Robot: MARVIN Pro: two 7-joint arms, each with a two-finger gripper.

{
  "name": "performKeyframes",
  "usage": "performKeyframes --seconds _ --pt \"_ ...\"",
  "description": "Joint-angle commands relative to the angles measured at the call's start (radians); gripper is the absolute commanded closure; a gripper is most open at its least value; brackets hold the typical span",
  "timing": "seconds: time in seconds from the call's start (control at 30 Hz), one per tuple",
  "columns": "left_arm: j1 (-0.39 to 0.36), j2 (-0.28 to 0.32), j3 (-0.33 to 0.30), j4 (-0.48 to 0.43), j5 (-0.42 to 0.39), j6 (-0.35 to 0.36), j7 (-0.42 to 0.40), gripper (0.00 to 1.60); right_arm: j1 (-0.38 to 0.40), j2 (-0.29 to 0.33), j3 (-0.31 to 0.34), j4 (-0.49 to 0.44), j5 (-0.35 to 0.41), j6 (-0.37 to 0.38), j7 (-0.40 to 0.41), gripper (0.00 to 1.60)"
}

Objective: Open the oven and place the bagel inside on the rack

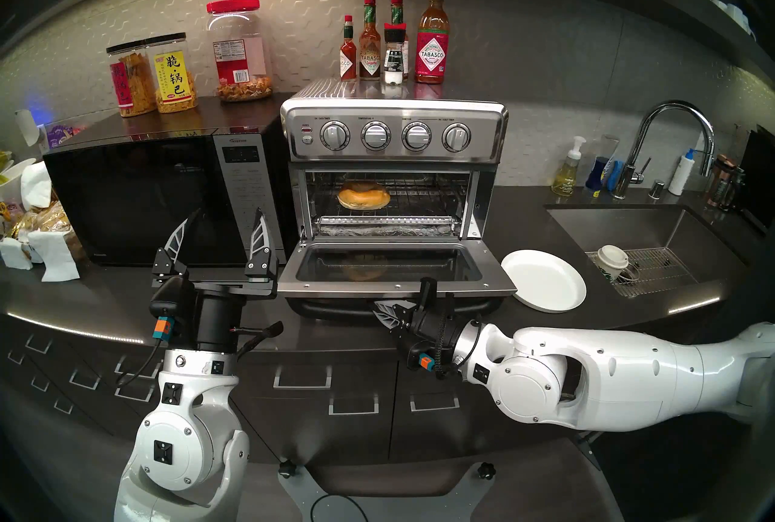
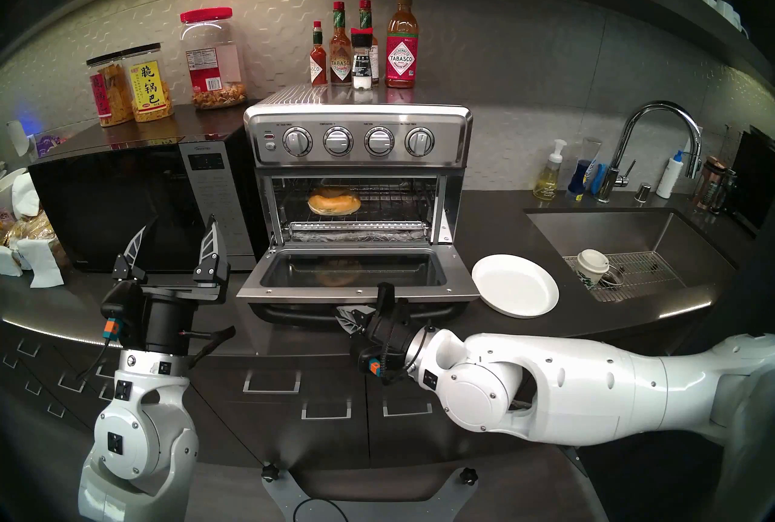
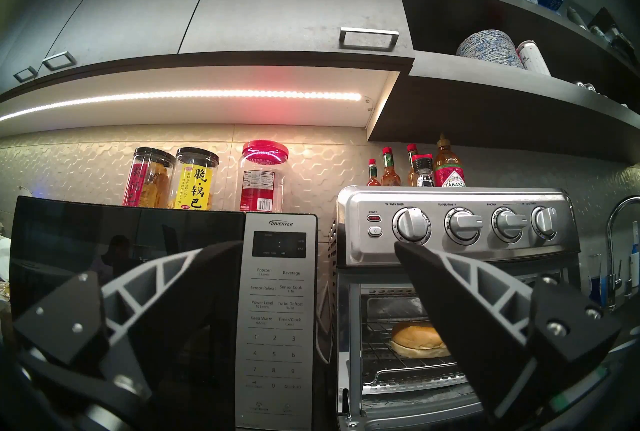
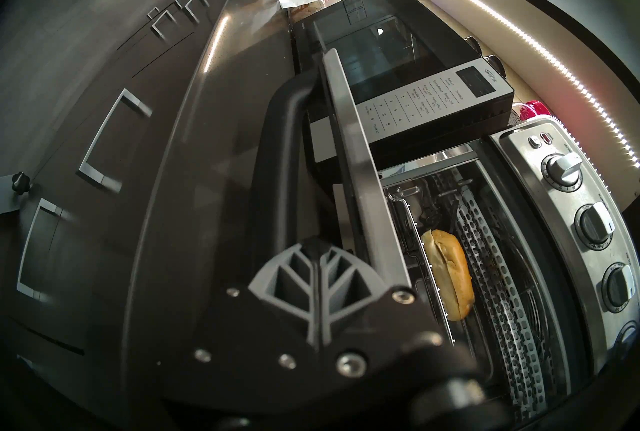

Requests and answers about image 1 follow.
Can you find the white round plate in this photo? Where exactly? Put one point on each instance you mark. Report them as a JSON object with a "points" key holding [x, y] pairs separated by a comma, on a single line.
{"points": [[545, 281]]}

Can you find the dark blue dish bottle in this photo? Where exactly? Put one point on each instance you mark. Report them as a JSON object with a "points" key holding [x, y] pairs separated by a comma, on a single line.
{"points": [[596, 175]]}

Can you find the medium red Tabasco bottle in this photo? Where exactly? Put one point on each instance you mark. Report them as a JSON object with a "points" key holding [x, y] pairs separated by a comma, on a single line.
{"points": [[370, 60]]}

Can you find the black microwave oven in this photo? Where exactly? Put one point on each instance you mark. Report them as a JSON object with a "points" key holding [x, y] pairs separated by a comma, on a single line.
{"points": [[133, 200]]}

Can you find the small red Tabasco bottle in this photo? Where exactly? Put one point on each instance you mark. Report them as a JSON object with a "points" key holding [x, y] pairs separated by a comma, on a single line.
{"points": [[348, 63]]}

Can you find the clear jar red lid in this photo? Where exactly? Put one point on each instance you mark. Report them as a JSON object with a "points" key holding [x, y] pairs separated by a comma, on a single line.
{"points": [[239, 54]]}

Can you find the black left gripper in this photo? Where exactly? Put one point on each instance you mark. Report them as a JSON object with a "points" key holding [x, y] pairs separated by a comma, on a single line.
{"points": [[218, 321]]}

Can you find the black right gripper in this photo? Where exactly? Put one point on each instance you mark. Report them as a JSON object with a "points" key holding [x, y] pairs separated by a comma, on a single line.
{"points": [[433, 339]]}

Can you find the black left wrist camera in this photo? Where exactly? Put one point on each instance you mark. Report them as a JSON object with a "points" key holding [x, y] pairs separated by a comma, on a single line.
{"points": [[169, 303]]}

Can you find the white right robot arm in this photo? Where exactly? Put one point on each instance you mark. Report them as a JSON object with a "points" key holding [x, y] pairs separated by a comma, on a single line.
{"points": [[605, 375]]}

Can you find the chrome gooseneck faucet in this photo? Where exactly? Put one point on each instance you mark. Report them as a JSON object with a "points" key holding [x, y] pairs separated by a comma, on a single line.
{"points": [[672, 106]]}

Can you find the blue scrub brush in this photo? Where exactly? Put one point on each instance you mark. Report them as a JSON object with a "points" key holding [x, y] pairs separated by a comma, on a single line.
{"points": [[615, 175]]}

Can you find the dark base cabinet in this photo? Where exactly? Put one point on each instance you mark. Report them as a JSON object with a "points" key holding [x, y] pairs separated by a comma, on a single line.
{"points": [[363, 436]]}

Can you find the black cap salt grinder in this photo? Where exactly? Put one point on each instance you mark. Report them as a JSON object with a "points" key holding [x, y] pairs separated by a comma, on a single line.
{"points": [[394, 60]]}

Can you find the black coffee machine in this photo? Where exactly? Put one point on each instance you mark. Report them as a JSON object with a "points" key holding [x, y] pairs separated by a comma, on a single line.
{"points": [[761, 181]]}

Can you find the purple snack bag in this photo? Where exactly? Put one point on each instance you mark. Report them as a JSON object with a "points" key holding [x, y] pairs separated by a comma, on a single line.
{"points": [[63, 136]]}

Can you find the snack jar red label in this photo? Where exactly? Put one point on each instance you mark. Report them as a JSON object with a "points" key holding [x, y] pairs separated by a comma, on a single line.
{"points": [[130, 85]]}

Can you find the stainless steel toaster oven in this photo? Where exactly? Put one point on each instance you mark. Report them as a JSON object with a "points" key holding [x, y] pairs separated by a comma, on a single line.
{"points": [[339, 94]]}

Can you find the stainless steel sink basin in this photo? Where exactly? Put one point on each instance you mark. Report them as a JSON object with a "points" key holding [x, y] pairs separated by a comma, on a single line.
{"points": [[629, 227]]}

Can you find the foil lined oven tray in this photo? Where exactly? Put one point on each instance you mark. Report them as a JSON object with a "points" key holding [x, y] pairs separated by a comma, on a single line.
{"points": [[387, 229]]}

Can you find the large orange Tabasco bottle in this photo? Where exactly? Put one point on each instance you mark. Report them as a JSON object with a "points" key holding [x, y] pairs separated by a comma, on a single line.
{"points": [[432, 54]]}

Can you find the copper french press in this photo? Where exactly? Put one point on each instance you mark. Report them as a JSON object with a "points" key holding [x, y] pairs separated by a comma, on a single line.
{"points": [[723, 185]]}

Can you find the white paper coffee cup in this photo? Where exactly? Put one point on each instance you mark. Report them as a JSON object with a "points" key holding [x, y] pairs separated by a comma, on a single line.
{"points": [[611, 260]]}

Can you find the black star knob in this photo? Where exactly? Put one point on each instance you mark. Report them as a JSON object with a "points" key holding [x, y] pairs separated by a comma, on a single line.
{"points": [[486, 470], [287, 469]]}

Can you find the glass toaster oven door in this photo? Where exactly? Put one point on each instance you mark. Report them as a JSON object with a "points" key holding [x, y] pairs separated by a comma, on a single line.
{"points": [[484, 278]]}

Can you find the small metal sink strainer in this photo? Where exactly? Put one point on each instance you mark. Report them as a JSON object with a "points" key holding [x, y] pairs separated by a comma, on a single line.
{"points": [[633, 274]]}

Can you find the golden brown bagel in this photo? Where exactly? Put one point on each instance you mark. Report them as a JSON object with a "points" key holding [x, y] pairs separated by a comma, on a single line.
{"points": [[363, 198]]}

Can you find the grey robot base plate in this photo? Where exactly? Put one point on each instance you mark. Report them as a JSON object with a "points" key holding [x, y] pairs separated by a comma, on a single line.
{"points": [[303, 496]]}

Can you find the green label Tabasco bottle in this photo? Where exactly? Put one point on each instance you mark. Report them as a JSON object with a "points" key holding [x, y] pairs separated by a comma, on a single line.
{"points": [[397, 9]]}

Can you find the white wall device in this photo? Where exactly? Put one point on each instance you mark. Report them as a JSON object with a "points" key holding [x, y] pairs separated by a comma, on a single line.
{"points": [[27, 127]]}

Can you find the silver oven knob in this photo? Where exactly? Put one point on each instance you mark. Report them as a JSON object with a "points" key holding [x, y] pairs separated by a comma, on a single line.
{"points": [[417, 136], [456, 137], [335, 135], [376, 135]]}

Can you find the white mug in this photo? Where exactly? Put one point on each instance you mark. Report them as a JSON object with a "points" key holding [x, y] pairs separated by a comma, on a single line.
{"points": [[738, 16], [720, 4]]}

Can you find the yellow soap pump dispenser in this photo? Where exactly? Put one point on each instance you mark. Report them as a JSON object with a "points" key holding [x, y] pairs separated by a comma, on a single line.
{"points": [[566, 178]]}

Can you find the crumpled white tissue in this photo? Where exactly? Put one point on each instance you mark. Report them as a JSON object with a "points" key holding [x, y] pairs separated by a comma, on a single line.
{"points": [[36, 185]]}

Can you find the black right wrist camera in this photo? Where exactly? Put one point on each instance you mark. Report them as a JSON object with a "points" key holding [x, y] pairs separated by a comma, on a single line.
{"points": [[424, 361]]}

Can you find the small white paper napkin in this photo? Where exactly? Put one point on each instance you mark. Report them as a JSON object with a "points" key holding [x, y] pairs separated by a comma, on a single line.
{"points": [[15, 254]]}

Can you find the bagged bread loaf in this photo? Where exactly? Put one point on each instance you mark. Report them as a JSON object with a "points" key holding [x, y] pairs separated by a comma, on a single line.
{"points": [[48, 221]]}

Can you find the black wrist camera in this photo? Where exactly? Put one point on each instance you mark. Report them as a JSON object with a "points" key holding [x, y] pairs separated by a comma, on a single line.
{"points": [[424, 361], [169, 303]]}

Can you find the white bottle blue cap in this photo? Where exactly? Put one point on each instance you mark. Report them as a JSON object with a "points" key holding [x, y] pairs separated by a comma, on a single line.
{"points": [[680, 175]]}

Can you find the snack jar yellow label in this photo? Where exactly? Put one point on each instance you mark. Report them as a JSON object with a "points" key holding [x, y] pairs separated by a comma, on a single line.
{"points": [[174, 79]]}

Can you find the white bowl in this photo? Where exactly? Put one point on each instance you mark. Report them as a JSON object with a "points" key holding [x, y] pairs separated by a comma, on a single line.
{"points": [[15, 181]]}

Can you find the chrome sink button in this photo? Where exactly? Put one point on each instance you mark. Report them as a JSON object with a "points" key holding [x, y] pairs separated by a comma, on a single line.
{"points": [[656, 191]]}

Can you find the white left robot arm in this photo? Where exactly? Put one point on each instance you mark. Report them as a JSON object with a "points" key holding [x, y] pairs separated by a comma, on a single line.
{"points": [[181, 448]]}

